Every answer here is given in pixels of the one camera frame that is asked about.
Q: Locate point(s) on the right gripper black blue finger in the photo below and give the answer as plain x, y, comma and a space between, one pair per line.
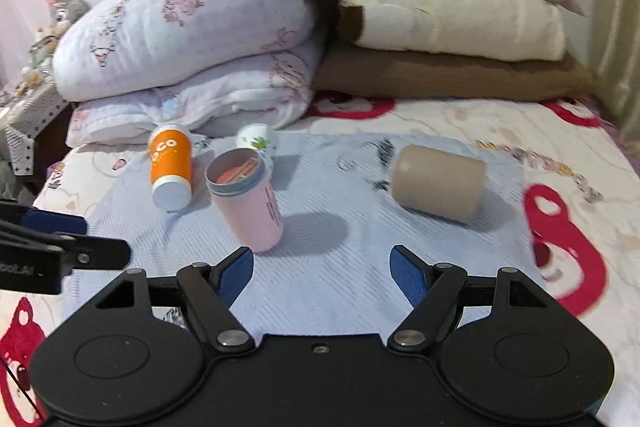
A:
41, 220

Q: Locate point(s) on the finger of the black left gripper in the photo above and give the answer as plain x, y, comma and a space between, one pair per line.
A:
85, 252

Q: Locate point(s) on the right gripper black blue own finger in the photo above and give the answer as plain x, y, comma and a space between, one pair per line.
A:
208, 292
433, 291

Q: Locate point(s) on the pink cup with grey rim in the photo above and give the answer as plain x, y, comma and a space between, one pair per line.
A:
239, 184

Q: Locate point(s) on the beige cup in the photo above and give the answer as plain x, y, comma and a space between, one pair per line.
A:
439, 183

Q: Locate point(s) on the orange and white cup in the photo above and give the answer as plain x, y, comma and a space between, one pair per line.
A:
170, 155

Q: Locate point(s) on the white cup with green print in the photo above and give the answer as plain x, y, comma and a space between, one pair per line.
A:
261, 138

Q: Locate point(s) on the cluttered bedside table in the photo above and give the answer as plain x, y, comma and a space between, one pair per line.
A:
33, 133

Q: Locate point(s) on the light blue patterned cloth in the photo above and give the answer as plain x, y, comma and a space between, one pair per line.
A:
330, 274

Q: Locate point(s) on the cartoon bear bed sheet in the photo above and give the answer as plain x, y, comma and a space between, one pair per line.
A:
580, 201

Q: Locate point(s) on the brown pillow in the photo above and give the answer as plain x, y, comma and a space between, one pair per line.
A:
422, 76

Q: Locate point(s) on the white pink folded quilt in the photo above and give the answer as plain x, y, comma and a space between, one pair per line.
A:
130, 66

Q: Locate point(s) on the beige curtain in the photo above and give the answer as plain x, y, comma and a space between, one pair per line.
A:
614, 62

